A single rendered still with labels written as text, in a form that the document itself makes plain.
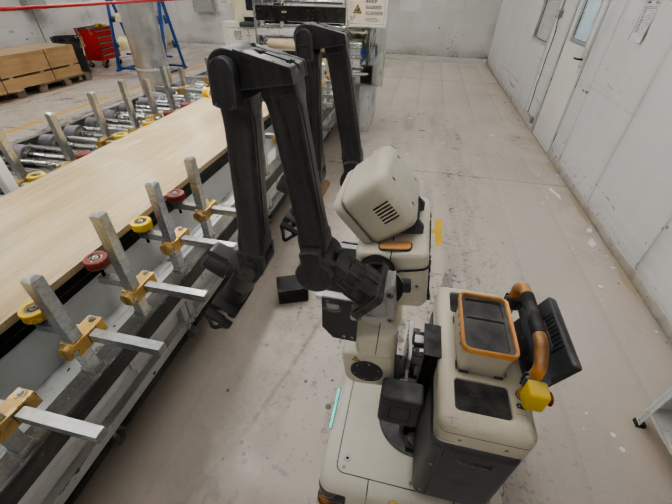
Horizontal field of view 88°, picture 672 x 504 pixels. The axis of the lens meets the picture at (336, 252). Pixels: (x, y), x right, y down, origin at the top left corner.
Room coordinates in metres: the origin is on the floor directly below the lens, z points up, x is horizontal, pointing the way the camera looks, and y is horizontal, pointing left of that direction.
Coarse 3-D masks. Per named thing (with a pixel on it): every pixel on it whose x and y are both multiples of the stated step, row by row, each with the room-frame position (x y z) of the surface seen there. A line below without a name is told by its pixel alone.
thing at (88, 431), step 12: (24, 408) 0.44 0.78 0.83; (24, 420) 0.42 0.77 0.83; (36, 420) 0.41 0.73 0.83; (48, 420) 0.41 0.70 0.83; (60, 420) 0.41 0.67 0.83; (72, 420) 0.42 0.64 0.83; (60, 432) 0.40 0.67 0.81; (72, 432) 0.39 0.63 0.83; (84, 432) 0.39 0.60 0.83; (96, 432) 0.39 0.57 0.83; (108, 432) 0.40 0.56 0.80
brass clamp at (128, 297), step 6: (138, 276) 0.95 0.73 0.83; (144, 276) 0.95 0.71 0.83; (150, 276) 0.95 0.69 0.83; (144, 282) 0.92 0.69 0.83; (138, 288) 0.89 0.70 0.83; (144, 288) 0.91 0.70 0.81; (126, 294) 0.86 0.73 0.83; (132, 294) 0.86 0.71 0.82; (138, 294) 0.88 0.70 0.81; (144, 294) 0.90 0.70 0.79; (126, 300) 0.85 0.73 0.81; (132, 300) 0.85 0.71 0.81; (138, 300) 0.87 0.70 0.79
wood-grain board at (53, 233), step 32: (160, 128) 2.35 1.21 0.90; (192, 128) 2.37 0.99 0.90; (96, 160) 1.81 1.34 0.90; (128, 160) 1.82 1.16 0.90; (160, 160) 1.83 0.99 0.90; (32, 192) 1.44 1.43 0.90; (64, 192) 1.44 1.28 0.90; (96, 192) 1.45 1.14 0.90; (128, 192) 1.46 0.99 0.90; (0, 224) 1.17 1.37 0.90; (32, 224) 1.17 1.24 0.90; (64, 224) 1.18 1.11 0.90; (128, 224) 1.19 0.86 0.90; (0, 256) 0.96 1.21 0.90; (32, 256) 0.97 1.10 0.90; (64, 256) 0.97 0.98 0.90; (0, 288) 0.80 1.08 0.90; (0, 320) 0.67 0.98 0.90
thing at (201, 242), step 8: (144, 232) 1.20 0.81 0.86; (152, 232) 1.20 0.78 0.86; (160, 232) 1.20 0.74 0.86; (160, 240) 1.18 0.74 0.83; (184, 240) 1.15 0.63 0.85; (192, 240) 1.15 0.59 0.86; (200, 240) 1.15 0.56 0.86; (208, 240) 1.15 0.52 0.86; (216, 240) 1.15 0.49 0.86; (208, 248) 1.13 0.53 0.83; (232, 248) 1.11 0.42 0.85
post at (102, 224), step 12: (96, 216) 0.88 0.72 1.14; (108, 216) 0.90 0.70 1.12; (96, 228) 0.88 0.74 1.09; (108, 228) 0.89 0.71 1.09; (108, 240) 0.87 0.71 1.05; (108, 252) 0.88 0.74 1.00; (120, 252) 0.89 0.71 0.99; (120, 264) 0.87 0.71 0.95; (120, 276) 0.88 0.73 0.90; (132, 276) 0.89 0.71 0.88; (132, 288) 0.87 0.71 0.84; (144, 300) 0.90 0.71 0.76
